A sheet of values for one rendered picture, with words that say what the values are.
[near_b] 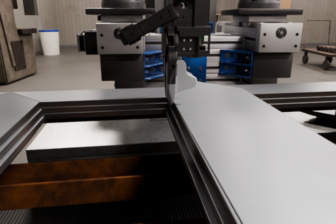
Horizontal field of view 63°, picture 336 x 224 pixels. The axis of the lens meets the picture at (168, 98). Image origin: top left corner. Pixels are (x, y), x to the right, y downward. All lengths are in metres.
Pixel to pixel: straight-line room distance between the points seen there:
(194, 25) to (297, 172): 0.31
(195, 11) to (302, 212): 0.36
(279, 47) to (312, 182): 0.66
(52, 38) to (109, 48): 7.68
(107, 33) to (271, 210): 0.69
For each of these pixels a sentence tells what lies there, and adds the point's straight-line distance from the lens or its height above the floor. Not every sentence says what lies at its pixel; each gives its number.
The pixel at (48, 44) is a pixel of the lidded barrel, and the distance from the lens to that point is 8.52.
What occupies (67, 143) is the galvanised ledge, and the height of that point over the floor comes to 0.68.
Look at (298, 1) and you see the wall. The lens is 12.05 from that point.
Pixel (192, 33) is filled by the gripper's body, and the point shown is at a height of 0.98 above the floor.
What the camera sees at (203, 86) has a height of 0.85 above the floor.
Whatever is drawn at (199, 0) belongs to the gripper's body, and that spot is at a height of 1.04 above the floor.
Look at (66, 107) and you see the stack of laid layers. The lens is 0.58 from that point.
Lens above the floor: 1.01
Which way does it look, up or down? 16 degrees down
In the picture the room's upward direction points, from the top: straight up
